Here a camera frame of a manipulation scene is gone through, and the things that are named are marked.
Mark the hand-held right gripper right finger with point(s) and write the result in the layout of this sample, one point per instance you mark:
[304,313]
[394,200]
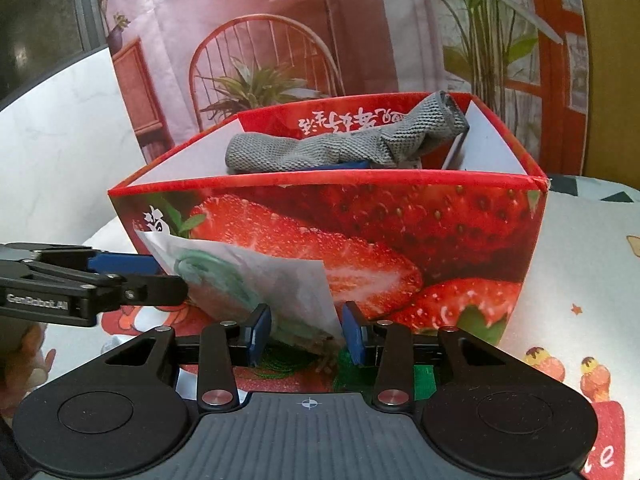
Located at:
[352,336]

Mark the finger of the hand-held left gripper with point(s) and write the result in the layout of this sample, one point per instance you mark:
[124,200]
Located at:
[125,262]
[150,289]

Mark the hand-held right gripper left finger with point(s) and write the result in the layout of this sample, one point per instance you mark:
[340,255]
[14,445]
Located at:
[260,334]

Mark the white translucent bag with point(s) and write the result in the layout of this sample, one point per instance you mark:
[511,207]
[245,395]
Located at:
[240,280]

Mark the red strawberry print box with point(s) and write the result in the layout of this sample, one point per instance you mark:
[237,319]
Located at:
[450,240]

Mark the blue wet wipes packet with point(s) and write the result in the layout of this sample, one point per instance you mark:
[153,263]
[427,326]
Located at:
[345,164]

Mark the person's left hand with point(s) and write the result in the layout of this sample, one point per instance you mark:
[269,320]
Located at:
[30,360]

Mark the green fabric pouch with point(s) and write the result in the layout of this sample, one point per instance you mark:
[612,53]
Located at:
[420,377]

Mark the grey knitted cloth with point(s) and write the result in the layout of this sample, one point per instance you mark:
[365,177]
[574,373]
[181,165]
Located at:
[320,147]

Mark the wall poster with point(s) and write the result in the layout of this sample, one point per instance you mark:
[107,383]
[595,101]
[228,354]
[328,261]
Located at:
[350,25]

